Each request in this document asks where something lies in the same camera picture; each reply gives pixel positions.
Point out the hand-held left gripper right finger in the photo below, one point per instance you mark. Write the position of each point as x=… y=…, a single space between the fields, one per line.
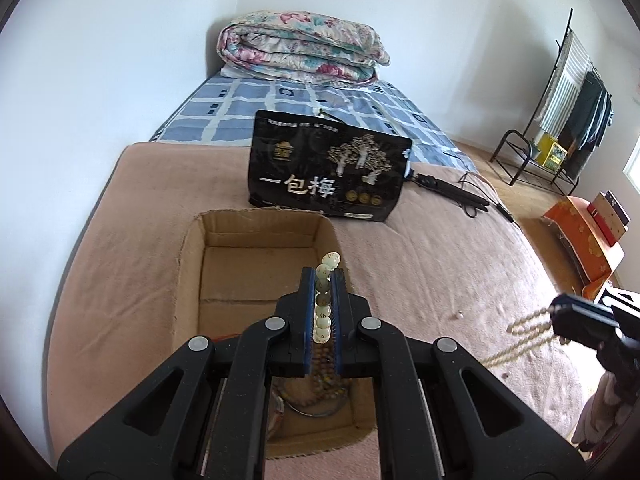
x=337 y=330

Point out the cardboard box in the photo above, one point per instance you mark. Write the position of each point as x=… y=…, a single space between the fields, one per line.
x=240 y=270

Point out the tan flat box dark edge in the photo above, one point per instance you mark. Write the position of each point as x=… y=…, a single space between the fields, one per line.
x=617 y=207

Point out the black printed bag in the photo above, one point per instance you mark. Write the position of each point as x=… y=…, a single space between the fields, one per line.
x=300 y=160

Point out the striped hanging towel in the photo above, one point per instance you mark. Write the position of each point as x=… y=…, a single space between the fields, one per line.
x=565 y=90

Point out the window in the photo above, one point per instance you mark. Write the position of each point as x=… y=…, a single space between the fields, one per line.
x=634 y=160

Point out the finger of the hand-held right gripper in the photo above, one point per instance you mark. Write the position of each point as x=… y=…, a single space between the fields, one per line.
x=580 y=306
x=585 y=330

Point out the red flat box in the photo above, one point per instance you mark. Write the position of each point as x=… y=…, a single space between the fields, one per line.
x=602 y=220

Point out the folded floral quilt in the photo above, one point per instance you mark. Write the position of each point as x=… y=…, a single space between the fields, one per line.
x=300 y=45

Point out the brown fleece blanket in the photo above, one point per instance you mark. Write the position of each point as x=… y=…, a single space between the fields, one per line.
x=425 y=260

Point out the metal bangle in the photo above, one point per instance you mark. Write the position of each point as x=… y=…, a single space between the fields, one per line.
x=305 y=412

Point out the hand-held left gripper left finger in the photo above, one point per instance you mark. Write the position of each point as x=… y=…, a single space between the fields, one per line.
x=307 y=320

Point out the black metal clothes rack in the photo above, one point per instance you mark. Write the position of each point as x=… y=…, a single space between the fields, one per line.
x=562 y=45

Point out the black hair straightener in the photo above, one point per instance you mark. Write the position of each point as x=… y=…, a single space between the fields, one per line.
x=450 y=191

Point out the yellow crate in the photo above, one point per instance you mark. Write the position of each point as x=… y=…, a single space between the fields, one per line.
x=552 y=152

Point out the blue checked bedsheet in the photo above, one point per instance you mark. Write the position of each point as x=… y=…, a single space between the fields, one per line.
x=230 y=110

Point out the orange cloth covered table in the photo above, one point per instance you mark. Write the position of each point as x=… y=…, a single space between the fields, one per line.
x=580 y=240

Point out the dark hanging clothes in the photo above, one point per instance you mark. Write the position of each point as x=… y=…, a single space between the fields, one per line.
x=585 y=120

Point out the person's right hand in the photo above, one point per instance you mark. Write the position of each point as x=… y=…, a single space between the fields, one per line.
x=605 y=410

